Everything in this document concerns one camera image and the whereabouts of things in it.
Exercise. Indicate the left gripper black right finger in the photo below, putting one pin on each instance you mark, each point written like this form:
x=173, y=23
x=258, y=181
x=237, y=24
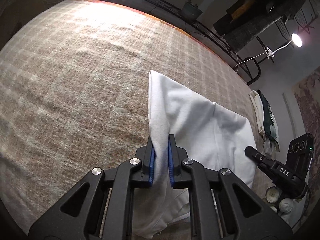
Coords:
x=221, y=205

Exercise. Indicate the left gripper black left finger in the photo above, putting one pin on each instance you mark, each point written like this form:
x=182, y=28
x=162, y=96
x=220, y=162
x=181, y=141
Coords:
x=100, y=205

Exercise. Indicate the white t-shirt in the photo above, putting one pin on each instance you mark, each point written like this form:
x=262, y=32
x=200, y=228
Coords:
x=211, y=134

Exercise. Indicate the dark hanging clothes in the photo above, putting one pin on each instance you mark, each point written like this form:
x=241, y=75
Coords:
x=246, y=19

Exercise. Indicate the right hand in white glove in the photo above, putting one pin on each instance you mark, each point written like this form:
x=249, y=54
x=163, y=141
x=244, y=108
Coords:
x=283, y=207

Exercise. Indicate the dark green folded garment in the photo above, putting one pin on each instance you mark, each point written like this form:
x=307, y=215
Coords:
x=269, y=122

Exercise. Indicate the cream folded garment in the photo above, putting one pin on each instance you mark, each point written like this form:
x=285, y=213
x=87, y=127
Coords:
x=270, y=148

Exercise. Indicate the beige plaid blanket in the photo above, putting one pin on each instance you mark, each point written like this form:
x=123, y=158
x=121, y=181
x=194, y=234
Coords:
x=74, y=95

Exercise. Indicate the small clip lamp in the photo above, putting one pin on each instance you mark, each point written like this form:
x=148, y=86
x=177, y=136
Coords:
x=295, y=40

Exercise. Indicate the black metal bed frame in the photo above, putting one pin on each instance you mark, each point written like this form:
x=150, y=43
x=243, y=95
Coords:
x=249, y=65

